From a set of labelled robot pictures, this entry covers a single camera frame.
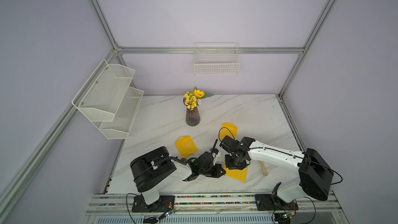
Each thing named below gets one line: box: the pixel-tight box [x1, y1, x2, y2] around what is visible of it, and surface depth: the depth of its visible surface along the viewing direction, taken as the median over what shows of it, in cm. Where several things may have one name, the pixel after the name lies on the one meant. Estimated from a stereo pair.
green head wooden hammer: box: [260, 160, 268, 177], surface depth 85 cm
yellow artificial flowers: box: [182, 86, 215, 111], surface depth 88 cm
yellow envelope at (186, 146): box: [175, 135, 199, 159], surface depth 95 cm
